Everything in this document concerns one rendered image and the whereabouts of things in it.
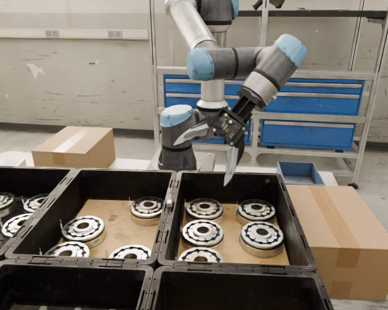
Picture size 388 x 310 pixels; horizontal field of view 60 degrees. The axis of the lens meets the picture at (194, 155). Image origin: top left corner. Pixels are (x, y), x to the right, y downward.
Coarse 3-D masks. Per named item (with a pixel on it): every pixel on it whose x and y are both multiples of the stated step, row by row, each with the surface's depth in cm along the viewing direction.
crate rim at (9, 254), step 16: (176, 176) 96; (64, 192) 88; (48, 208) 80; (32, 224) 74; (160, 224) 74; (16, 240) 69; (160, 240) 69; (16, 256) 65; (32, 256) 65; (48, 256) 65; (64, 256) 65; (80, 256) 65
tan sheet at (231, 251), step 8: (224, 208) 99; (232, 208) 99; (184, 216) 95; (224, 216) 95; (232, 216) 95; (184, 224) 91; (224, 224) 91; (232, 224) 91; (240, 224) 91; (224, 232) 88; (232, 232) 88; (224, 240) 85; (232, 240) 85; (184, 248) 82; (224, 248) 82; (232, 248) 82; (240, 248) 82; (224, 256) 79; (232, 256) 79; (240, 256) 79; (248, 256) 79; (256, 256) 79; (280, 256) 79; (280, 264) 77; (288, 264) 77
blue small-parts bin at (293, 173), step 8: (280, 168) 137; (288, 168) 144; (296, 168) 143; (304, 168) 143; (312, 168) 142; (288, 176) 145; (296, 176) 145; (304, 176) 145; (312, 176) 141; (320, 176) 130; (288, 184) 125; (296, 184) 125; (304, 184) 125; (312, 184) 138; (320, 184) 129
